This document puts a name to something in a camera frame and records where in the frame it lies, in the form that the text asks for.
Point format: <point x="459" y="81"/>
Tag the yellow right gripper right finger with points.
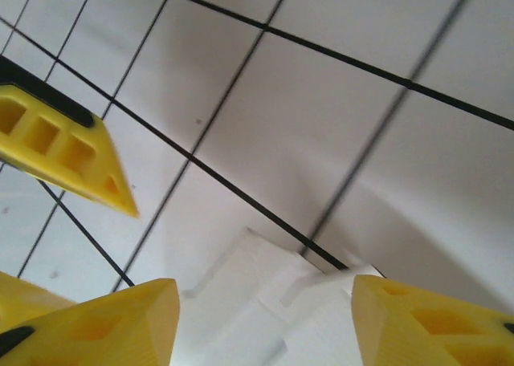
<point x="433" y="330"/>

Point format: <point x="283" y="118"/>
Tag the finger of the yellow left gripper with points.
<point x="60" y="141"/>
<point x="28" y="298"/>

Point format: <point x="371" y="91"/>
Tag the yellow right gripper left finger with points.
<point x="100" y="330"/>

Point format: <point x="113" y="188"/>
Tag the white paper box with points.
<point x="261" y="302"/>

